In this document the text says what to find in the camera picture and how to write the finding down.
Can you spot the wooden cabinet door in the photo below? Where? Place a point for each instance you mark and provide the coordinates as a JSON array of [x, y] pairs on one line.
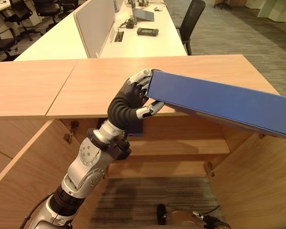
[[257, 181], [38, 171]]

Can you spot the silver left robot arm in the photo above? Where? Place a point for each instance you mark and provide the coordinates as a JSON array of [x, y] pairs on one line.
[[88, 162]]

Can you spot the black handheld device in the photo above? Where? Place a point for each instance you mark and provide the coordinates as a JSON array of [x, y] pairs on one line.
[[147, 31]]

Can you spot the metal door hinge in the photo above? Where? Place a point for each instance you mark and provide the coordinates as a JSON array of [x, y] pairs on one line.
[[70, 131], [211, 169]]

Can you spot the dark blue folder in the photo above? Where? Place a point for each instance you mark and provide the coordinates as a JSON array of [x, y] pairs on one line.
[[136, 128]]

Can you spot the white office desk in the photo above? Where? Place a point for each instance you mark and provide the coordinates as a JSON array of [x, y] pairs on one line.
[[59, 40], [152, 45]]

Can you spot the open wooden office cabinet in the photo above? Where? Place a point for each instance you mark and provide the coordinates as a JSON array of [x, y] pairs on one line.
[[157, 69]]

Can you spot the black mesh office chair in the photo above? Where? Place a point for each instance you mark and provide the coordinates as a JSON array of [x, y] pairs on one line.
[[193, 19]]

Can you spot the closed wooden cabinet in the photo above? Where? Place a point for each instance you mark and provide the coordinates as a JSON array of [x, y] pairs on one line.
[[26, 88]]

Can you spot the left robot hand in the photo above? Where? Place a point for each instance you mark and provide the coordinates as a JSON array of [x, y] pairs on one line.
[[124, 105]]

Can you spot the white low furniture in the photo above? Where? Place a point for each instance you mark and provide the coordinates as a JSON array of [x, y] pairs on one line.
[[280, 10]]

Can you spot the open laptop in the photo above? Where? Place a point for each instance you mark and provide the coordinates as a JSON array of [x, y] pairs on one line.
[[144, 13]]

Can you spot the grey desk divider panel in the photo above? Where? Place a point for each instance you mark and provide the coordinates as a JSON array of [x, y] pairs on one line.
[[95, 26]]

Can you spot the wooden cabinet shelf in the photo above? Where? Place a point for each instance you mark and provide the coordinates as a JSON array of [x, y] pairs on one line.
[[181, 146]]

